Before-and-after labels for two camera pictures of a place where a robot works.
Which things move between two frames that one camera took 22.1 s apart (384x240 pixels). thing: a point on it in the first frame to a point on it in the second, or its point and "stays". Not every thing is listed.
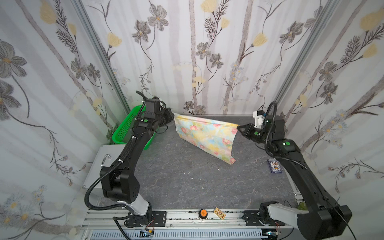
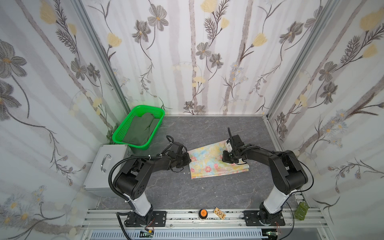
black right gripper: x=249 y=132 to x=229 y=155
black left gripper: x=167 y=115 to x=183 y=159
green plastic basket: x=121 y=133 stays
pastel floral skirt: x=214 y=137 to x=207 y=161
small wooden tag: x=219 y=213 stays
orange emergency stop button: x=203 y=213 stays
